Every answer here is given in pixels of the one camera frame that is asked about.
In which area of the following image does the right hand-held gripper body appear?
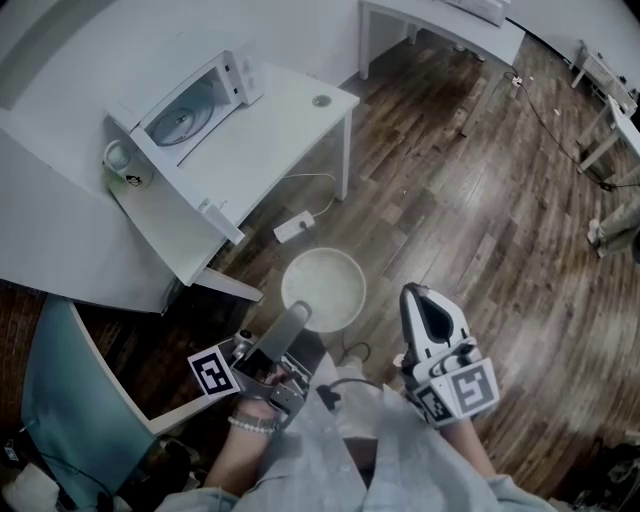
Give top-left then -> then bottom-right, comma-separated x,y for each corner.
397,337 -> 501,429

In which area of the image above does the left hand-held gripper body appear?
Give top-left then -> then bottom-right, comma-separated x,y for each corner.
187,328 -> 315,432

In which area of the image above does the white microwave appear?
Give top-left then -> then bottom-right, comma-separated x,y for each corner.
102,48 -> 267,247

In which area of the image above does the person's right forearm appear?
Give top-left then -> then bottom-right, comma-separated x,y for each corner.
435,417 -> 499,481

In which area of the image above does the person's left forearm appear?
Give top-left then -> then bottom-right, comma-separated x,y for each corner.
202,394 -> 281,496

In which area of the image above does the person's light denim clothing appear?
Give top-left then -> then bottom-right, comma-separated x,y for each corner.
144,352 -> 556,512

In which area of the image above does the white power strip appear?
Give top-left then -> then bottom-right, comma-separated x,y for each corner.
273,210 -> 317,244

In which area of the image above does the teal top table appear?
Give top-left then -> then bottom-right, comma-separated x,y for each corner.
22,294 -> 217,506

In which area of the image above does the white mug with cartoon print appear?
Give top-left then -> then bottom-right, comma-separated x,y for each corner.
102,139 -> 156,193

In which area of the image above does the small white side table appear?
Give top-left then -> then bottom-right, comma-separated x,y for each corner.
577,94 -> 640,176

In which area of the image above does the white desk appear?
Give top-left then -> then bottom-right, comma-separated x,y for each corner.
357,0 -> 527,139

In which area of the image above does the white bead bracelet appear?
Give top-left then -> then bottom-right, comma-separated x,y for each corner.
228,413 -> 280,435

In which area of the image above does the black cable with plug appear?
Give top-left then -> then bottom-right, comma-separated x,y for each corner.
317,377 -> 386,409

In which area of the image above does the white power cable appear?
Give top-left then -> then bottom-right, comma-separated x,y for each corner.
281,172 -> 338,222

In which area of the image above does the black floor cable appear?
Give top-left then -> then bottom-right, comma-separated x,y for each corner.
502,72 -> 640,191

